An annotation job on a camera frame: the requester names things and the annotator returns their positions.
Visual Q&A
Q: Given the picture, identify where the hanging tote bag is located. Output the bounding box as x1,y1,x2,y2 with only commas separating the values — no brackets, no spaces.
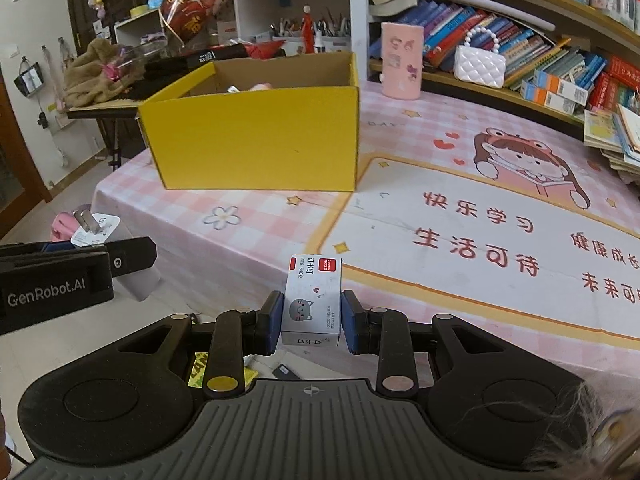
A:
14,56,46,99

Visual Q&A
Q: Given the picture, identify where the red printed box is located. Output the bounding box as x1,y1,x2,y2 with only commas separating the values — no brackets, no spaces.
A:
587,55,640,112

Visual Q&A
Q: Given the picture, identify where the wooden bookshelf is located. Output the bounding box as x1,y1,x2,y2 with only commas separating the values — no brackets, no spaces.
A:
365,0,640,141

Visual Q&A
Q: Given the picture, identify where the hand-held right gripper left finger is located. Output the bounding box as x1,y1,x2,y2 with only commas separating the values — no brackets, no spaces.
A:
117,290,285,401

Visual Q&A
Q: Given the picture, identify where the yellow cardboard box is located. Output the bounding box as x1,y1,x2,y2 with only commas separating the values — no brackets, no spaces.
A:
137,51,361,192

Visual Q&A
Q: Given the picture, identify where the red figure pen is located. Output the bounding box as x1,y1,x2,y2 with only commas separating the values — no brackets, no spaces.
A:
301,5,316,55

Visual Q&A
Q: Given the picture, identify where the brown plush cloth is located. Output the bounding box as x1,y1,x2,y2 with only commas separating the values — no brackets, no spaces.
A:
60,39,147,109

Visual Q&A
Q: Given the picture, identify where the row of leaning colourful books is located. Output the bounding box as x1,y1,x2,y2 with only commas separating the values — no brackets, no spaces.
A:
400,0,608,92

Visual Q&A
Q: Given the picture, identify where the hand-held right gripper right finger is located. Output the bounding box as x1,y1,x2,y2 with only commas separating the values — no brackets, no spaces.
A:
340,290,531,401

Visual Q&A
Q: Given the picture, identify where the red gold figure decoration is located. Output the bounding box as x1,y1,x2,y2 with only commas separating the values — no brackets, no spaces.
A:
159,0,235,47

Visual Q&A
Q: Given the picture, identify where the white paper roll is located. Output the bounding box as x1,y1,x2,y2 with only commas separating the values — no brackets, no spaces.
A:
432,0,557,32

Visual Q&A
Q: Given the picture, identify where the black stand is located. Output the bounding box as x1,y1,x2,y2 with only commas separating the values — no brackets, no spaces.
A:
65,99,142,171

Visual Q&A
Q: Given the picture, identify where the pink cylindrical pen holder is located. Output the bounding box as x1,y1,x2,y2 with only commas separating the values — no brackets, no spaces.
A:
381,21,425,98

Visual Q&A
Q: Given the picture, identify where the yellow black label packet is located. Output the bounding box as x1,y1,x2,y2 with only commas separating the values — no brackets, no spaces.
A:
187,352,257,392

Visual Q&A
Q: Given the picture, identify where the black long box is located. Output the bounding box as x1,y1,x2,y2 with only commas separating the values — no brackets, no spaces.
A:
145,42,251,82

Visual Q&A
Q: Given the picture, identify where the group of pens in cups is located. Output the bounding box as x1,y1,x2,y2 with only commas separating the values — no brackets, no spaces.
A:
270,16,351,53

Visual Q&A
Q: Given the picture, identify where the white charger plug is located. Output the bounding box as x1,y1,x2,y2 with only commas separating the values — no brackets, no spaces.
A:
70,205,162,302

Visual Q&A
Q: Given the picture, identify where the pink cartoon table mat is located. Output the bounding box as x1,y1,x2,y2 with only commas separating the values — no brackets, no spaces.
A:
92,77,640,386

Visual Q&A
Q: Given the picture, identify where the white staple box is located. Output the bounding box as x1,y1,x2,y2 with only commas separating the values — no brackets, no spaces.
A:
281,255,345,348

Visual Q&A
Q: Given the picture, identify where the pink floor item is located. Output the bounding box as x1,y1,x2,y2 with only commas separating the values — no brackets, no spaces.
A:
51,211,84,242

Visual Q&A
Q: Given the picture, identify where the red folded paper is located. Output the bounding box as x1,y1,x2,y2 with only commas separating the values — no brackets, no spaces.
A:
245,40,287,59

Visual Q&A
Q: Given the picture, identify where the white quilted pearl-handle handbag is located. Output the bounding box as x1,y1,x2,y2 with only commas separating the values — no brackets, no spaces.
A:
454,26,507,88

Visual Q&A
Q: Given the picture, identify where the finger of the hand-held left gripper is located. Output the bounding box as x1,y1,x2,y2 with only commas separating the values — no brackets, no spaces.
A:
106,236,158,279
0,241,108,262

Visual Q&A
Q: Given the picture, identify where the orange white small carton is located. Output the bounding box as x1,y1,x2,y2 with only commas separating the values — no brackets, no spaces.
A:
534,70,589,104
520,81,579,114

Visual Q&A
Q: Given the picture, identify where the grey fuzzy fur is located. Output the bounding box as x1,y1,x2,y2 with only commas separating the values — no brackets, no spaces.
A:
522,380,640,473

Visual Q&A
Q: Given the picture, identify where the stack of children's books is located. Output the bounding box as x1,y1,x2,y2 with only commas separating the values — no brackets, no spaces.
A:
582,104,640,184

